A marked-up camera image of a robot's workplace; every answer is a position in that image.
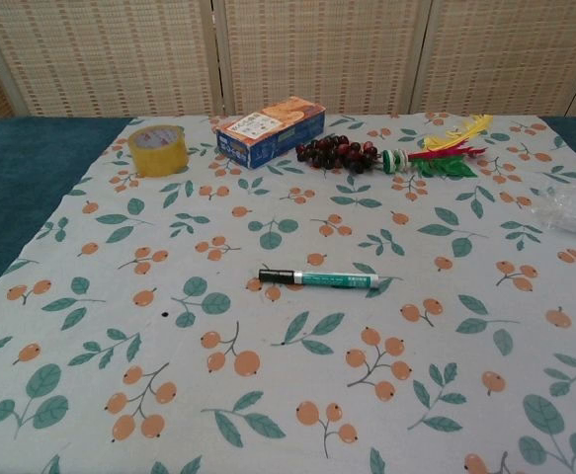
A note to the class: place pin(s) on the woven beige folding screen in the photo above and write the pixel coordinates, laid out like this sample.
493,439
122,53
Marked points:
317,54

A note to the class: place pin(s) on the yellowish clear tape roll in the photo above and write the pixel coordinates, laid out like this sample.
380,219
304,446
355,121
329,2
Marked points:
160,154

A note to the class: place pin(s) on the black marker cap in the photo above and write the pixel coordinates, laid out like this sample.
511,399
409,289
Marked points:
276,275

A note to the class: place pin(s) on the fruit and leaf print tablecloth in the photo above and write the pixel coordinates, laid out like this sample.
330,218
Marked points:
287,355

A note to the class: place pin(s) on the orange and blue biscuit box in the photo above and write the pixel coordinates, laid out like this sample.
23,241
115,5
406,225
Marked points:
268,133

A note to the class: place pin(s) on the green and white marker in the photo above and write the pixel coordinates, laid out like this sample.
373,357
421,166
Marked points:
337,280

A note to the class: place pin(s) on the colourful feather shuttlecock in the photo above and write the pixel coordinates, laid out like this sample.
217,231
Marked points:
440,160

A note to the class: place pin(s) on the dark red grape bunch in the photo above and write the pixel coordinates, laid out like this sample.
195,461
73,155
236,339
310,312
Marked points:
339,152

